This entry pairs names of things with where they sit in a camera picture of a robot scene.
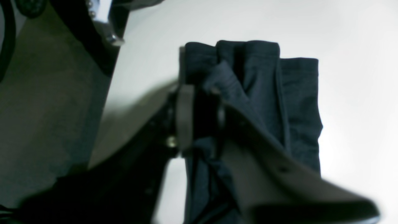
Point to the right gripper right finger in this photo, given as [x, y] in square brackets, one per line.
[273, 188]

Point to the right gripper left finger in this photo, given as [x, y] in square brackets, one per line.
[122, 189]

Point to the dark long-sleeve T-shirt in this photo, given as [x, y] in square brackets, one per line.
[278, 95]

